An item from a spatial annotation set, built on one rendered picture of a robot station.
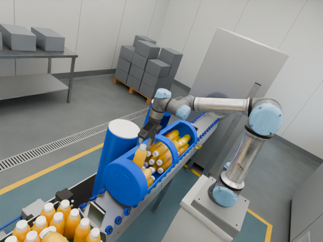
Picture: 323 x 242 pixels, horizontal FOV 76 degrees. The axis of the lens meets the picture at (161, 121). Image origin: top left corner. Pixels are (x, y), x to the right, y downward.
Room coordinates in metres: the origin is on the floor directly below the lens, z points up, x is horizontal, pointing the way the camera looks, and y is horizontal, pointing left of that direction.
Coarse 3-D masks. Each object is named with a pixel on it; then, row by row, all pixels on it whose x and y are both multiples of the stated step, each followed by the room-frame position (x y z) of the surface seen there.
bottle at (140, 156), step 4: (136, 152) 0.94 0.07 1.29; (140, 152) 0.93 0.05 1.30; (144, 152) 0.94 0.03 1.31; (136, 156) 0.93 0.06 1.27; (140, 156) 0.92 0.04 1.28; (144, 156) 0.93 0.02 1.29; (136, 160) 0.92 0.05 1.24; (140, 160) 0.92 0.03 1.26; (144, 160) 0.95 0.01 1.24; (140, 164) 0.93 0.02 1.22; (140, 168) 0.93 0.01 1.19
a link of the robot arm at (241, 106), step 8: (192, 96) 1.10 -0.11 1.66; (192, 104) 1.02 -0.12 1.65; (200, 104) 1.00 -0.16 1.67; (208, 104) 0.99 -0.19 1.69; (216, 104) 0.98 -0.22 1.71; (224, 104) 0.97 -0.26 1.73; (232, 104) 0.96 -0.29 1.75; (240, 104) 0.95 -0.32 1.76; (248, 104) 0.94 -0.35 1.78; (216, 112) 1.00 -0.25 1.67; (224, 112) 0.98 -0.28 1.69; (232, 112) 0.96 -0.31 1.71; (240, 112) 0.95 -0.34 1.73; (248, 112) 0.93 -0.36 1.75
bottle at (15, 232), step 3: (27, 225) 0.49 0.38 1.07; (15, 228) 0.46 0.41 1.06; (27, 228) 0.48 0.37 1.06; (30, 228) 0.49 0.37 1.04; (15, 231) 0.45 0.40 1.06; (18, 231) 0.45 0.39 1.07; (21, 231) 0.46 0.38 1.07; (24, 231) 0.46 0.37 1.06; (27, 231) 0.47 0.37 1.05; (12, 234) 0.45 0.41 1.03; (15, 234) 0.45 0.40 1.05; (18, 234) 0.45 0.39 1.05; (21, 234) 0.45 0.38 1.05; (24, 234) 0.46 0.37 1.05; (18, 237) 0.44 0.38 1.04; (21, 237) 0.45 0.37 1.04; (24, 237) 0.45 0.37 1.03; (21, 240) 0.44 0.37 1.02
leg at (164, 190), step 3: (171, 180) 1.62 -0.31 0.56; (168, 183) 1.62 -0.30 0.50; (165, 186) 1.63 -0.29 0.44; (168, 186) 1.63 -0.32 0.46; (162, 189) 1.63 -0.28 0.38; (165, 189) 1.62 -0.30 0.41; (162, 192) 1.63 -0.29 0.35; (165, 192) 1.63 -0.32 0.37; (159, 195) 1.64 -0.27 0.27; (162, 195) 1.62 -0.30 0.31; (159, 198) 1.63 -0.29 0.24; (162, 198) 1.64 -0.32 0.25; (156, 201) 1.64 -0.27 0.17; (159, 201) 1.63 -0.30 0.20; (156, 204) 1.63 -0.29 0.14; (159, 204) 1.62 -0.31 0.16; (153, 207) 1.64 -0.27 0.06; (156, 207) 1.62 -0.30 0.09; (153, 210) 1.64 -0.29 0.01; (156, 210) 1.62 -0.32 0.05
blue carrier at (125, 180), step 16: (176, 128) 1.68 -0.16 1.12; (192, 128) 1.60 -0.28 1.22; (192, 144) 1.53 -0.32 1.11; (128, 160) 0.91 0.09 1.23; (176, 160) 1.22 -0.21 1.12; (112, 176) 0.88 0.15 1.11; (128, 176) 0.85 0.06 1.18; (144, 176) 0.87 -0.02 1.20; (160, 176) 1.01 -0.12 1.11; (112, 192) 0.87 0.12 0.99; (128, 192) 0.83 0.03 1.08; (144, 192) 0.83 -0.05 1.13
